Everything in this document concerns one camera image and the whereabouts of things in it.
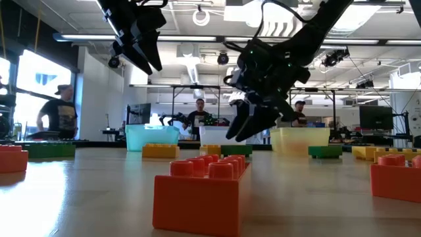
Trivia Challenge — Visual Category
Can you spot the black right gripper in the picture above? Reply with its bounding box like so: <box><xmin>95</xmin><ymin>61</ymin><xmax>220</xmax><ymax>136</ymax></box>
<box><xmin>226</xmin><ymin>39</ymin><xmax>311</xmax><ymax>143</ymax></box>

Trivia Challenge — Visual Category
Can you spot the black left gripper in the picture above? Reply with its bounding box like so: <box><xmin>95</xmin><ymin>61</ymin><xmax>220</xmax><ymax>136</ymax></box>
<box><xmin>97</xmin><ymin>0</ymin><xmax>167</xmax><ymax>76</ymax></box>

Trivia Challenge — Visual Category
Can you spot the green toy brick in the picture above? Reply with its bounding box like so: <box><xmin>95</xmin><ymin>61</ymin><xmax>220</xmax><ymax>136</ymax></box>
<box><xmin>23</xmin><ymin>142</ymin><xmax>76</xmax><ymax>160</ymax></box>
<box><xmin>220</xmin><ymin>144</ymin><xmax>253</xmax><ymax>157</ymax></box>
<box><xmin>308</xmin><ymin>145</ymin><xmax>343</xmax><ymax>159</ymax></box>

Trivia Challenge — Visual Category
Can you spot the small yellow toy brick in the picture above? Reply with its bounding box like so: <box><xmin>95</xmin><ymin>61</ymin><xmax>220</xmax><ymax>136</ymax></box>
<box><xmin>199</xmin><ymin>144</ymin><xmax>222</xmax><ymax>157</ymax></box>
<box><xmin>351</xmin><ymin>145</ymin><xmax>378</xmax><ymax>161</ymax></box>

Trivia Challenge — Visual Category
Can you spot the orange toy brick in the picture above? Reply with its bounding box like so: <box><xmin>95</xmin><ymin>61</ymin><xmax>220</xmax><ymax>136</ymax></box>
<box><xmin>0</xmin><ymin>144</ymin><xmax>29</xmax><ymax>174</ymax></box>
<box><xmin>370</xmin><ymin>153</ymin><xmax>421</xmax><ymax>203</ymax></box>
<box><xmin>152</xmin><ymin>154</ymin><xmax>253</xmax><ymax>237</ymax></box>

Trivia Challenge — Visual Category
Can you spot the clear plastic bin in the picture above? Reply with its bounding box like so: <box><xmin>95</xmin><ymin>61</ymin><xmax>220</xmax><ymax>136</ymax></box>
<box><xmin>199</xmin><ymin>126</ymin><xmax>247</xmax><ymax>147</ymax></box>

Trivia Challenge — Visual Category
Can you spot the yellow plastic bin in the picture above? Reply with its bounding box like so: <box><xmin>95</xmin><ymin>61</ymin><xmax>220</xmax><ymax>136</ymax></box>
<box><xmin>270</xmin><ymin>127</ymin><xmax>331</xmax><ymax>157</ymax></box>

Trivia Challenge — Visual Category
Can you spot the black computer monitor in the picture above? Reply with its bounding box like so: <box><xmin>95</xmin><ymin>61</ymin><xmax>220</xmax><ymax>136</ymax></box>
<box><xmin>359</xmin><ymin>105</ymin><xmax>394</xmax><ymax>131</ymax></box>
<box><xmin>126</xmin><ymin>103</ymin><xmax>152</xmax><ymax>126</ymax></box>

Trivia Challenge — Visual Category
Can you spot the long ceiling light strip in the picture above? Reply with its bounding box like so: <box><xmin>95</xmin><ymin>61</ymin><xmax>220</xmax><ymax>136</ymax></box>
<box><xmin>324</xmin><ymin>38</ymin><xmax>421</xmax><ymax>46</ymax></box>
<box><xmin>53</xmin><ymin>32</ymin><xmax>217</xmax><ymax>43</ymax></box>

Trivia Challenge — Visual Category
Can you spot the teal plastic bin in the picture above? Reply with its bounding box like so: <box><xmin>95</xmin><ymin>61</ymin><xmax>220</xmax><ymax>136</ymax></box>
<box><xmin>124</xmin><ymin>124</ymin><xmax>180</xmax><ymax>153</ymax></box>

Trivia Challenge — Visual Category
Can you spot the large bright window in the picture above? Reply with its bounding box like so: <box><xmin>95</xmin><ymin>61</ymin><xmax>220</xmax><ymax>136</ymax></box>
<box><xmin>0</xmin><ymin>49</ymin><xmax>73</xmax><ymax>139</ymax></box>

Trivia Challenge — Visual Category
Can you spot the white coiled cable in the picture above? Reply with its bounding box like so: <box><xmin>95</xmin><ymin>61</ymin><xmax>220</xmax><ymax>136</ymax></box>
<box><xmin>192</xmin><ymin>8</ymin><xmax>211</xmax><ymax>27</ymax></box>

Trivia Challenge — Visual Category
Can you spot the black ceiling camera mount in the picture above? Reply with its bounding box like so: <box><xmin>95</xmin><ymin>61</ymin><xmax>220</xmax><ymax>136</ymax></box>
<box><xmin>322</xmin><ymin>48</ymin><xmax>350</xmax><ymax>68</ymax></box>

